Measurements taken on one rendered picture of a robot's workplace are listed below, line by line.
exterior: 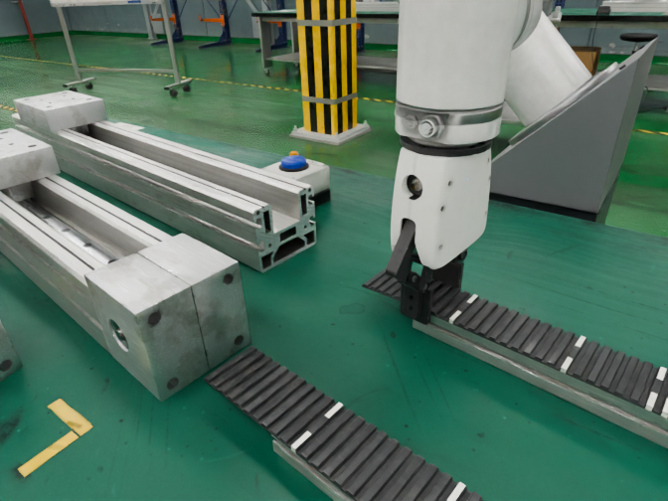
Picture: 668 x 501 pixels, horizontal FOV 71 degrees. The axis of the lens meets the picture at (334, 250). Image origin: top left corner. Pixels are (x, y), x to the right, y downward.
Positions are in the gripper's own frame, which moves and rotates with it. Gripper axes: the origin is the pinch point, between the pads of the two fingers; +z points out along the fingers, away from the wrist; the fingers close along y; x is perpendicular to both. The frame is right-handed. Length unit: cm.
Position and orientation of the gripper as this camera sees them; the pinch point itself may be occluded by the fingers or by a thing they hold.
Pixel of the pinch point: (431, 289)
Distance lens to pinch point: 47.9
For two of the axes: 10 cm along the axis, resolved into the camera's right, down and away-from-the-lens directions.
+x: -7.5, -3.1, 5.8
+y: 6.6, -3.9, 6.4
